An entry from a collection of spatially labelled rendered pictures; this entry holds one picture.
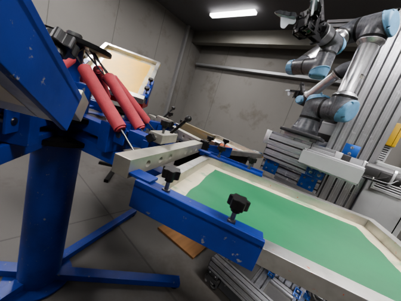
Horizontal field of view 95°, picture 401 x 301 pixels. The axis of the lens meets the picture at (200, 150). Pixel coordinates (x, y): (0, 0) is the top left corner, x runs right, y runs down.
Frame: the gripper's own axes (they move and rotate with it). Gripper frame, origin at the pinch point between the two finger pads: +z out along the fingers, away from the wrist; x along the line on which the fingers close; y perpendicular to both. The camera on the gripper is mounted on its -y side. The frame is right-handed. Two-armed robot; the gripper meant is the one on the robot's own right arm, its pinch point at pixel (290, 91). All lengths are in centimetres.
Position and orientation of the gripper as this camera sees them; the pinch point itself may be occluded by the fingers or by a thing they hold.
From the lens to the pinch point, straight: 230.5
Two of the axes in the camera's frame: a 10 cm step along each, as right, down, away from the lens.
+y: -1.8, 9.5, 2.7
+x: 9.1, 0.5, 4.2
